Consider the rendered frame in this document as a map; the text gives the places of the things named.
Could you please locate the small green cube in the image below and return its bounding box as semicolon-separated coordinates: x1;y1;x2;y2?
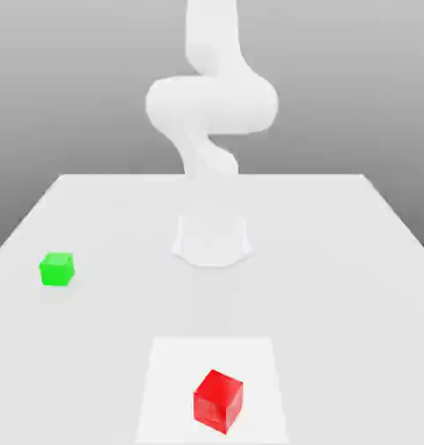
38;251;76;288

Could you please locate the small red cube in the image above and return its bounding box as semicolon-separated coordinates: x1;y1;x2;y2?
192;369;245;435

